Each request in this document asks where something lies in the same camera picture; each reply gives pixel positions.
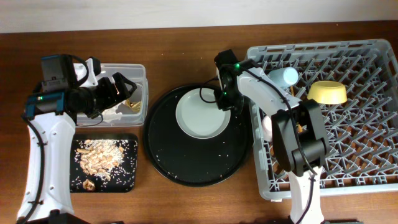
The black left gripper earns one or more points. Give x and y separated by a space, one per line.
109 92

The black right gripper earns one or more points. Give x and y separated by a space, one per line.
224 59

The white tissue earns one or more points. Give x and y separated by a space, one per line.
117 110

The gold foil wrapper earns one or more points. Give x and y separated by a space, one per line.
134 106

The light grey plate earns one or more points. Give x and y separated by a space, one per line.
198 118

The pink cup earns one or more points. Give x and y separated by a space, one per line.
267 128

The light blue cup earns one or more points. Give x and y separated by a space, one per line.
284 77

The food scraps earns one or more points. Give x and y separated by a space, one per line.
99 158

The yellow bowl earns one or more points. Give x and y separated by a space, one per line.
328 93

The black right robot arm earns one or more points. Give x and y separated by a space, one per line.
299 139

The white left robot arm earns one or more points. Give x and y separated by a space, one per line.
70 87

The grey dishwasher rack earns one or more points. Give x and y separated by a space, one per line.
363 131

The clear plastic bin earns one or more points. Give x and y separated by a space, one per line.
135 73

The round black tray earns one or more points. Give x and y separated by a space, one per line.
189 161

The black rectangular tray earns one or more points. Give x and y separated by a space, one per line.
124 180

